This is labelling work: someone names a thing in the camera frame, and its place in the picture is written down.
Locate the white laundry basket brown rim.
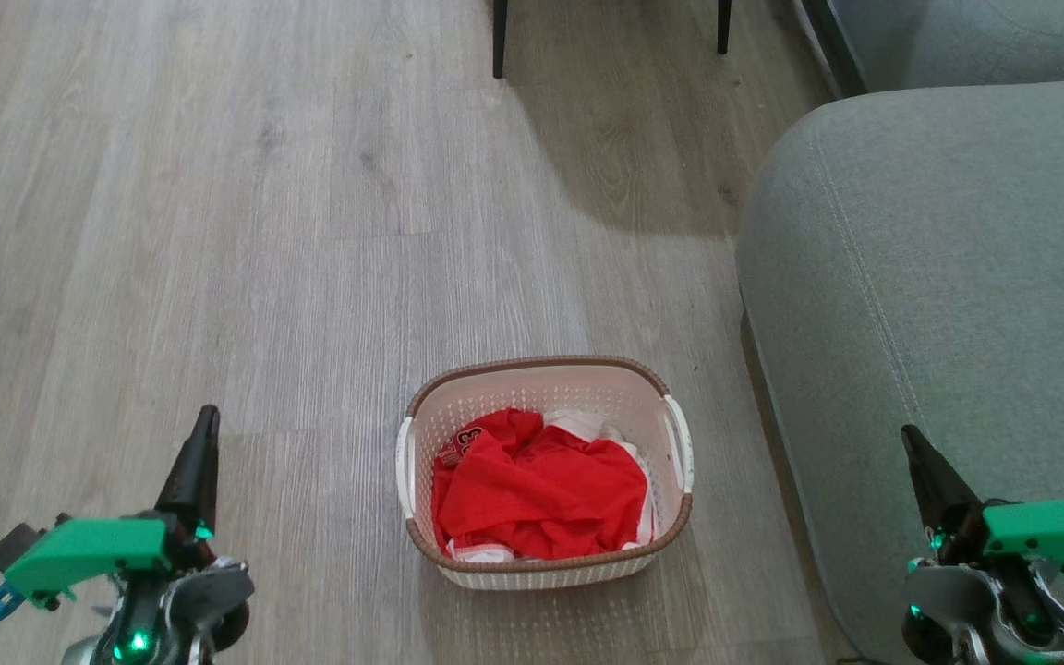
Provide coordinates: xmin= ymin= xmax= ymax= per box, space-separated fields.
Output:
xmin=394 ymin=355 xmax=695 ymax=592

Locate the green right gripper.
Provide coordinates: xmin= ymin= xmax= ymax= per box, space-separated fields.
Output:
xmin=900 ymin=425 xmax=1064 ymax=598

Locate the grey fabric sofa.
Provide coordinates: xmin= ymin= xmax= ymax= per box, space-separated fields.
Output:
xmin=735 ymin=78 xmax=1064 ymax=665

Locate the grey sofa cushion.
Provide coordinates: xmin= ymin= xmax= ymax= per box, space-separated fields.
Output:
xmin=795 ymin=0 xmax=1064 ymax=99

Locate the red jersey shirt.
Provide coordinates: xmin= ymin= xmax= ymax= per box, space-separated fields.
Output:
xmin=430 ymin=407 xmax=650 ymax=562

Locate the white garment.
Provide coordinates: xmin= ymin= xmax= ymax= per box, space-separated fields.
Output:
xmin=444 ymin=408 xmax=659 ymax=563

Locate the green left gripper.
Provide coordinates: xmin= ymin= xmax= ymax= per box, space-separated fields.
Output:
xmin=2 ymin=405 xmax=222 ymax=611

